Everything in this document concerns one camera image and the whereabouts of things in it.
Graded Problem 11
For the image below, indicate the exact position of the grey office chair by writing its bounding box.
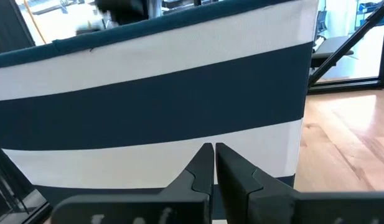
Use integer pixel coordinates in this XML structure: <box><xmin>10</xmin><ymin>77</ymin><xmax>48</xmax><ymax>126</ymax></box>
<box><xmin>314</xmin><ymin>9</ymin><xmax>329</xmax><ymax>43</ymax></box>

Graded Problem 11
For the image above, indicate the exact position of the blue storage shelf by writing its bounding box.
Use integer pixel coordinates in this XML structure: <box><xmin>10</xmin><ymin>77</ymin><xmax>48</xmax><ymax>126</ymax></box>
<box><xmin>354</xmin><ymin>1</ymin><xmax>384</xmax><ymax>26</ymax></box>

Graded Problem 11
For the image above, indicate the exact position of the black table frame leg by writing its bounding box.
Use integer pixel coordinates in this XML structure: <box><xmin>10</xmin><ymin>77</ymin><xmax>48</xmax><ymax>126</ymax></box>
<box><xmin>0</xmin><ymin>142</ymin><xmax>53</xmax><ymax>224</ymax></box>

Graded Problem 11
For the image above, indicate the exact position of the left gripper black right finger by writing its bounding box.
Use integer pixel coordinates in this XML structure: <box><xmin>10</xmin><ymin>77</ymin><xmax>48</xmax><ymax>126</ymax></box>
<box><xmin>215</xmin><ymin>142</ymin><xmax>384</xmax><ymax>224</ymax></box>

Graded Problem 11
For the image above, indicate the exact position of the yellow hanging cable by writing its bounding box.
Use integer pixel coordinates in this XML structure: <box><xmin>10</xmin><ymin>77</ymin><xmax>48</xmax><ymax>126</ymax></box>
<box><xmin>22</xmin><ymin>0</ymin><xmax>47</xmax><ymax>45</ymax></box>

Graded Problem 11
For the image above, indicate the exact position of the black curtain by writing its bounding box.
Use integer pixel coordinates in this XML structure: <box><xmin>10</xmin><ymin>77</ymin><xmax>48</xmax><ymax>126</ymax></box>
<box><xmin>0</xmin><ymin>0</ymin><xmax>36</xmax><ymax>56</ymax></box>

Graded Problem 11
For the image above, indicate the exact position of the black horizontal frame bar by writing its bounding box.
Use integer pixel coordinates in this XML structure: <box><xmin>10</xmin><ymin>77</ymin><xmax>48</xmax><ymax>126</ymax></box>
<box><xmin>307</xmin><ymin>77</ymin><xmax>384</xmax><ymax>95</ymax></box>

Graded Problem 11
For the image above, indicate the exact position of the blue white striped fabric basket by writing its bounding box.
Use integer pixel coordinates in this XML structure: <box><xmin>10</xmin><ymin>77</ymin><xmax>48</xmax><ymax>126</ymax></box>
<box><xmin>0</xmin><ymin>0</ymin><xmax>319</xmax><ymax>220</ymax></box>

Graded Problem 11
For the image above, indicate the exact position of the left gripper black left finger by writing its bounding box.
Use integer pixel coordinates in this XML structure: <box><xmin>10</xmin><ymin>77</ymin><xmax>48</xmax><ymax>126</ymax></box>
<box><xmin>51</xmin><ymin>142</ymin><xmax>215</xmax><ymax>224</ymax></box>

